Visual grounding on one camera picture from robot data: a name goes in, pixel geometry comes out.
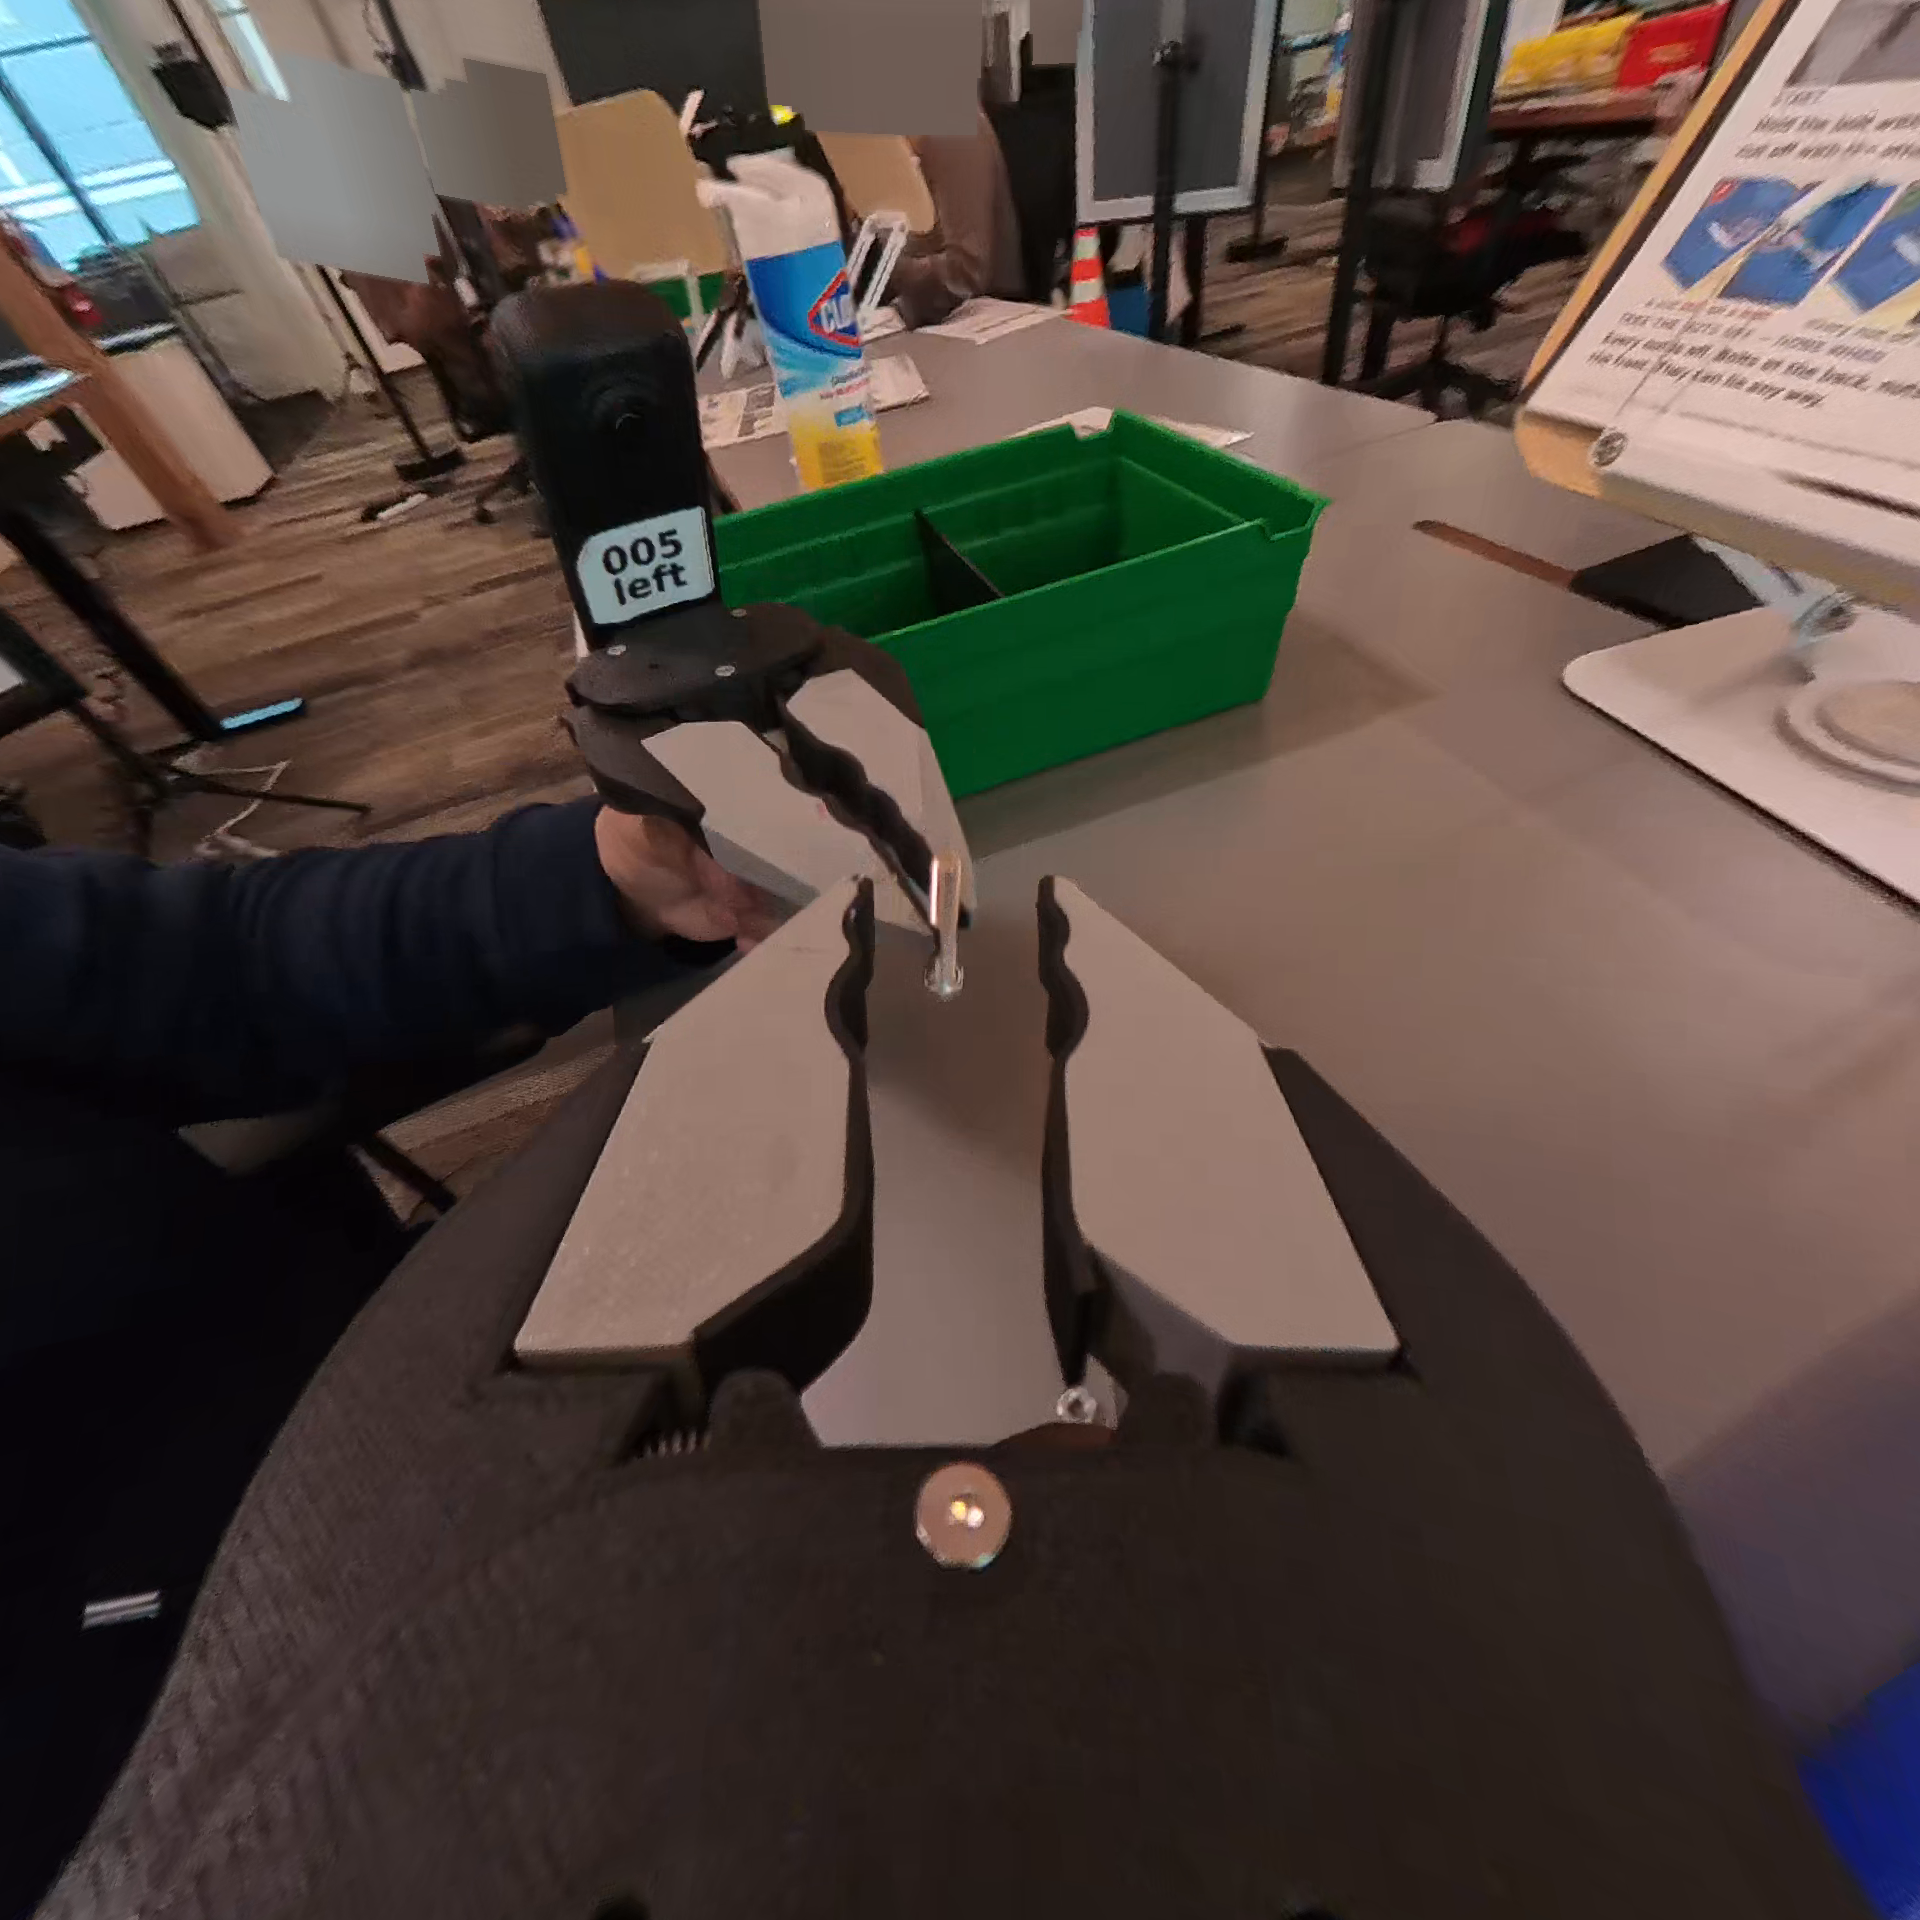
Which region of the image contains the printed paper sheet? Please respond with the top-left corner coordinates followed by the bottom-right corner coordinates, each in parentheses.
top-left (908, 297), bottom-right (1069, 346)
top-left (701, 352), bottom-right (932, 453)

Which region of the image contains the person's left forearm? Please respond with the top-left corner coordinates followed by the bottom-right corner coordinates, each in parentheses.
top-left (0, 802), bottom-right (632, 1124)

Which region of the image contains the brown cardboard box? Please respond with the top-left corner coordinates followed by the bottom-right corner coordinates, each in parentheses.
top-left (550, 88), bottom-right (725, 284)

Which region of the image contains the printed instruction board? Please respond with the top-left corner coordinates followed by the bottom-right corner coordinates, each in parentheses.
top-left (1510, 0), bottom-right (1920, 605)

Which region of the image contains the white paper sheet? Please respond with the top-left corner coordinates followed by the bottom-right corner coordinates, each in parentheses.
top-left (1031, 406), bottom-right (1251, 453)

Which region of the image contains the blue plastic bin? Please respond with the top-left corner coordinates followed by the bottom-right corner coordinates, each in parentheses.
top-left (1789, 1686), bottom-right (1920, 1920)

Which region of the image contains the person's left hand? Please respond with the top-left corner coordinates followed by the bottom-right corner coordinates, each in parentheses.
top-left (594, 805), bottom-right (783, 954)

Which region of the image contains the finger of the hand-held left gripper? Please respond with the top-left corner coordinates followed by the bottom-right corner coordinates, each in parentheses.
top-left (776, 672), bottom-right (975, 929)
top-left (647, 721), bottom-right (868, 912)

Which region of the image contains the black office chair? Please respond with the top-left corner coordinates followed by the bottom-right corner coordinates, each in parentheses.
top-left (1350, 188), bottom-right (1596, 426)

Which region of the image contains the grey framed panel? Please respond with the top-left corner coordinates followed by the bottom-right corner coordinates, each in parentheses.
top-left (1074, 0), bottom-right (1279, 222)

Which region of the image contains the wooden desk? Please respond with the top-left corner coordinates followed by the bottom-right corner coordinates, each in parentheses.
top-left (0, 246), bottom-right (245, 554)

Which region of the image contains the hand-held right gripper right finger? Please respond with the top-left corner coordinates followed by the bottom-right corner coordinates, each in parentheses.
top-left (1036, 876), bottom-right (1405, 1414)

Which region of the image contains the green plastic bin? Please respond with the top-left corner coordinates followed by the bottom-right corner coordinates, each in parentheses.
top-left (710, 406), bottom-right (1331, 801)

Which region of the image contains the white blue spray bottle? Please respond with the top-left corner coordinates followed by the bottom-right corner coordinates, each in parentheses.
top-left (694, 152), bottom-right (887, 492)

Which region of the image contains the white cabinet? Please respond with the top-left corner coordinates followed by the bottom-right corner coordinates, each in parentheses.
top-left (67, 333), bottom-right (277, 530)

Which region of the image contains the black tripod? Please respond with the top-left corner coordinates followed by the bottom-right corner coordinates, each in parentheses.
top-left (0, 598), bottom-right (372, 849)

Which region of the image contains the window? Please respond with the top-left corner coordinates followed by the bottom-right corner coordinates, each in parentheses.
top-left (0, 0), bottom-right (204, 270)

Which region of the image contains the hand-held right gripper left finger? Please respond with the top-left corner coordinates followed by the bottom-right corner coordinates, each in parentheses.
top-left (515, 878), bottom-right (877, 1405)

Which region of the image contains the shelf of colourful packets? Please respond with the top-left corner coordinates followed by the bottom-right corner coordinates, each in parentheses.
top-left (1485, 0), bottom-right (1760, 139)

